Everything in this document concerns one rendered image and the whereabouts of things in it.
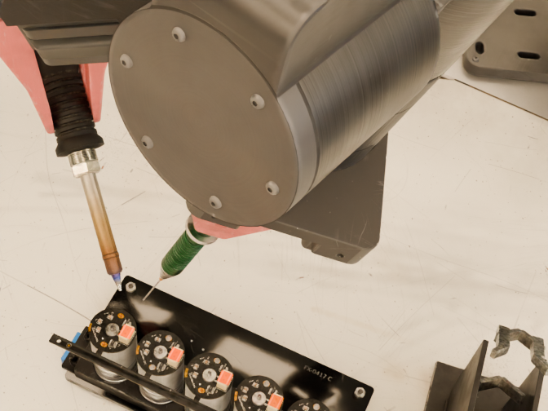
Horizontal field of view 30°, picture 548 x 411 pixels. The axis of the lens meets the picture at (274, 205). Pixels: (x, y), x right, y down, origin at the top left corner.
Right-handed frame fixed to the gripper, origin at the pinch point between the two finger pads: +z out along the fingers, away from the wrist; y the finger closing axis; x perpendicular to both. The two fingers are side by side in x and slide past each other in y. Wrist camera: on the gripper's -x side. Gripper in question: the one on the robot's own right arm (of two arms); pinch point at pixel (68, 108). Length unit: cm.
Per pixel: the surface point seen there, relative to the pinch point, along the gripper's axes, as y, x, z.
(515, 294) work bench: 23.7, -4.5, 17.1
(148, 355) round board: 0.5, -6.9, 11.3
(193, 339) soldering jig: 3.8, -2.4, 14.7
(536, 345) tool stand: 19.0, -14.0, 12.3
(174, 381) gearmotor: 1.6, -7.1, 13.2
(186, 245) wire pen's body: 2.7, -10.9, 2.7
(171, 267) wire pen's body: 2.1, -9.7, 4.4
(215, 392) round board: 3.2, -9.5, 12.7
